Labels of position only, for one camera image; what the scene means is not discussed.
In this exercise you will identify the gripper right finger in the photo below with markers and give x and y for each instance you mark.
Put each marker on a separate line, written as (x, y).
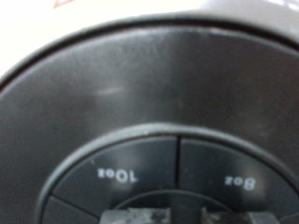
(239, 217)

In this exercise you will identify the black Keurig coffee machine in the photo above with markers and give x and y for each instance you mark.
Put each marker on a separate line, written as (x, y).
(149, 93)

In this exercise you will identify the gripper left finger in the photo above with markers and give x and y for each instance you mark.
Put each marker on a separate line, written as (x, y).
(137, 216)

